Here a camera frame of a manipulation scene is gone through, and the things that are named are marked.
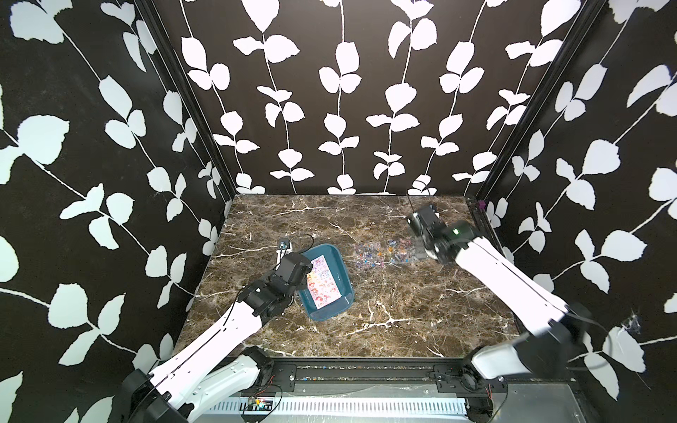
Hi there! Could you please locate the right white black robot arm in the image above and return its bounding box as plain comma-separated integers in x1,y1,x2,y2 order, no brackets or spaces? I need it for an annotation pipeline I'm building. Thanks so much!
407,204,592,382

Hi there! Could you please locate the small circuit board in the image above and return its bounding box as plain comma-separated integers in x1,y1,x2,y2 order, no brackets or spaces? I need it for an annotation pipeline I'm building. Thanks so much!
243,397,275,413

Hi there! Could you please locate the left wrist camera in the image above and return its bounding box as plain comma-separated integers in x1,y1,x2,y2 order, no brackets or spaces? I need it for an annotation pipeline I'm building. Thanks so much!
276,237,294,265

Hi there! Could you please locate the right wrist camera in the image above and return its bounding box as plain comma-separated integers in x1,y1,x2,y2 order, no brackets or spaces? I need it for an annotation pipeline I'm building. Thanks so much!
407,204,442,236

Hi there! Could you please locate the white perforated cable duct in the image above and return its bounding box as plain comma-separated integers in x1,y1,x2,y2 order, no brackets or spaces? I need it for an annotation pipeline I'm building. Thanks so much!
205,397,468,419

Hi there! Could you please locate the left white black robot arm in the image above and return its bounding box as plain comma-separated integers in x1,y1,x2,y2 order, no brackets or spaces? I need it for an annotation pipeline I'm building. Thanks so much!
109,252,313,422

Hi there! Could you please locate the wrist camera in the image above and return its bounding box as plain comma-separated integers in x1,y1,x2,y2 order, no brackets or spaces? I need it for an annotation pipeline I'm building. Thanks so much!
407,204,442,236
276,237,294,265

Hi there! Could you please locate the black front mounting rail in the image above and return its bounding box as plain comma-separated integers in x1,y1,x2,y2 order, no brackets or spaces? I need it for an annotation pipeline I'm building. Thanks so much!
260,357,576,397

